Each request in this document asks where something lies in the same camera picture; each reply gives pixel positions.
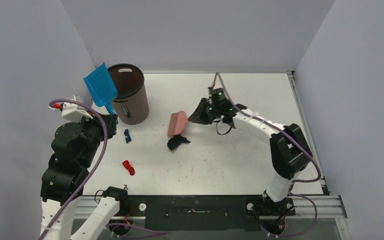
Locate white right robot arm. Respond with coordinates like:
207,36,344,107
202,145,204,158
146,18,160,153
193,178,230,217
188,88,312,215

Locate blue scrap table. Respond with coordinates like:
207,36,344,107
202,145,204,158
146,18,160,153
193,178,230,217
123,129,132,144

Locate pink hand brush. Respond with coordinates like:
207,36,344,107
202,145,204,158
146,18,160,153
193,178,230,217
167,111,190,138

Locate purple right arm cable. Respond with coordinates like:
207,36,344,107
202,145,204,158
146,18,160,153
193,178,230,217
211,72,322,184

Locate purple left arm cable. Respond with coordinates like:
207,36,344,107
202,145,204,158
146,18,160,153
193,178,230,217
37,98,166,240

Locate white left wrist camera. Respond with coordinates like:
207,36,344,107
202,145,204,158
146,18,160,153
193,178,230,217
60,102,93,123

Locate black scrap edge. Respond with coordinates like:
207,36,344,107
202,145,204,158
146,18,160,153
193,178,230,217
167,134,191,152

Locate aluminium front rail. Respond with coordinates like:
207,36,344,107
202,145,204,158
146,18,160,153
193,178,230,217
74,195,348,220

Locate blue dustpan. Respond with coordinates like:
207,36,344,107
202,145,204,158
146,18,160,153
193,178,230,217
83,63,118,115

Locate red paper scrap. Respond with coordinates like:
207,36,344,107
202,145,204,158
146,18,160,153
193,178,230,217
122,160,136,176

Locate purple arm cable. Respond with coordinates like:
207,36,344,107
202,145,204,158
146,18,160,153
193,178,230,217
211,72,322,184
37,98,166,240

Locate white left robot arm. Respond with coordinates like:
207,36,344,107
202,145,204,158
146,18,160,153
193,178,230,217
39,114,129,240

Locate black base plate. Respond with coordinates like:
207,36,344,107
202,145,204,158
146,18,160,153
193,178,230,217
116,195,296,232

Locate brown waste bin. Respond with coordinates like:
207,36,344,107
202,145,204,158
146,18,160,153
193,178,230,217
107,63,150,125

